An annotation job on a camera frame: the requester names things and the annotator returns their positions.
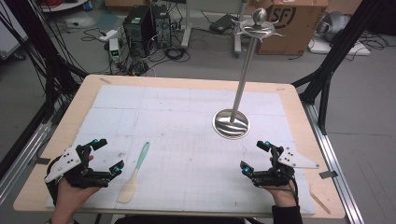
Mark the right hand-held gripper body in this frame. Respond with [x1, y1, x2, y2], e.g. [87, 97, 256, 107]
[250, 145, 320, 189]

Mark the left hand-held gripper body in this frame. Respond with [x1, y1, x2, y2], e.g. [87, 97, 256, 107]
[44, 143, 117, 189]

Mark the green-handled cream spatula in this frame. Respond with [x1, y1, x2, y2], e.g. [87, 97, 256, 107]
[116, 141, 151, 204]

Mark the silver metal hook stand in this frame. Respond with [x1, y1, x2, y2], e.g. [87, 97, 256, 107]
[212, 7, 285, 140]

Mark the person's right hand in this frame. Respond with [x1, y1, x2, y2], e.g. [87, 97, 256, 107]
[266, 157, 299, 208]

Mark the person's left hand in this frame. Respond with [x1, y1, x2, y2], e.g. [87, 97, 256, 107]
[51, 154, 101, 217]

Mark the grey tape piece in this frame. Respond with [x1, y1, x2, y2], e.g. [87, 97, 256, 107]
[318, 170, 339, 180]

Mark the thin wooden stick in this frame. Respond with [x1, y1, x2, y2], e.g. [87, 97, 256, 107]
[309, 191, 332, 216]

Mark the white grid mat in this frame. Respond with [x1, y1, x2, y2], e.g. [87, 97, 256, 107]
[45, 84, 317, 216]

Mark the white box with green display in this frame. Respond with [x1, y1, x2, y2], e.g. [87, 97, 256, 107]
[108, 37, 121, 64]

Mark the white power strip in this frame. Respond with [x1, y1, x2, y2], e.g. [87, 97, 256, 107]
[99, 29, 119, 43]

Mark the grey metal stand leg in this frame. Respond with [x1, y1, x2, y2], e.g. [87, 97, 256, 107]
[233, 0, 248, 59]
[181, 0, 193, 49]

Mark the large black computer tower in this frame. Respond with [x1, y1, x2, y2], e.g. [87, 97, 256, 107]
[122, 5, 157, 59]

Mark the large cardboard box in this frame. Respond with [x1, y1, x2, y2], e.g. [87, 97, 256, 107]
[254, 0, 330, 57]

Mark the black flat device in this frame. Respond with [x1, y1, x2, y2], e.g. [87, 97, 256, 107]
[208, 13, 240, 35]

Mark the white flat board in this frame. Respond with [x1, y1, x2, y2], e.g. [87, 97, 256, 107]
[307, 36, 372, 57]

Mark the slim black computer tower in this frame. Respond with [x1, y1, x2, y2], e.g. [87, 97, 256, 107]
[151, 4, 173, 49]

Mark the grey round device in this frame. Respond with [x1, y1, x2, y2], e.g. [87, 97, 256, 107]
[316, 10, 352, 43]

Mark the aluminium rail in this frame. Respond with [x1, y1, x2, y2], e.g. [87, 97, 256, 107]
[0, 120, 53, 204]
[302, 102, 366, 224]

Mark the black metal frame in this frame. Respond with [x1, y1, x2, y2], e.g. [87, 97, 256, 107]
[291, 0, 396, 136]
[0, 0, 90, 180]

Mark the coiled black cable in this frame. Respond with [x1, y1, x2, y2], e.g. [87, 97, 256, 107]
[163, 46, 191, 63]

